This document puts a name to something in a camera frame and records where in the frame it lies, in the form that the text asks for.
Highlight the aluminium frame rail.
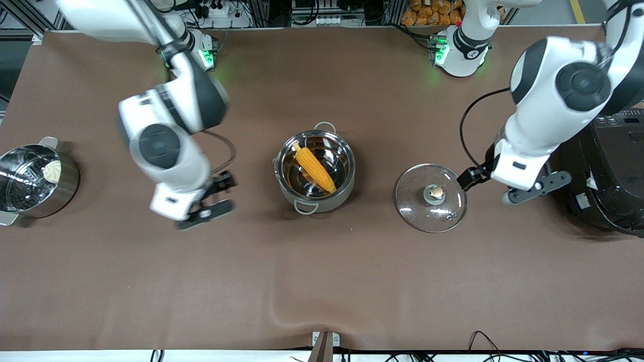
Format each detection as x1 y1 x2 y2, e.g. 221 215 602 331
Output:
0 0 66 41

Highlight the white steamed bun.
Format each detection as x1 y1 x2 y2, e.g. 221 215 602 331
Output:
42 160 62 184

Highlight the stainless steel cooking pot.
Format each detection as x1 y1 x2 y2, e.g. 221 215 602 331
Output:
274 122 356 214

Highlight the steel steamer pot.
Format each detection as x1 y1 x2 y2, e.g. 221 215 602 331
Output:
0 137 80 227

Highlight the brown table mat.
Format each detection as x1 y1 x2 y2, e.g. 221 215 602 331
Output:
0 28 644 351

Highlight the orange snack packets bag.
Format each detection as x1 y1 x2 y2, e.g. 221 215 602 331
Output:
401 0 466 27

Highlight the glass pot lid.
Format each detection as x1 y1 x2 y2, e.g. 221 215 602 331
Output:
395 163 468 233

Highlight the black rice cooker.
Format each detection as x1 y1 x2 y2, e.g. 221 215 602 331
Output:
548 108 644 237

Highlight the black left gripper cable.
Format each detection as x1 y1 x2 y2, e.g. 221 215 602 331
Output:
458 88 511 174

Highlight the metal table clamp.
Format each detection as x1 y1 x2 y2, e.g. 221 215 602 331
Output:
308 331 341 362

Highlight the black cable loop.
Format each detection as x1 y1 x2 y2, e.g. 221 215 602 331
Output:
468 330 503 352

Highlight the yellow corn cob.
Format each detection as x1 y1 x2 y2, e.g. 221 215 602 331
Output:
292 143 337 194

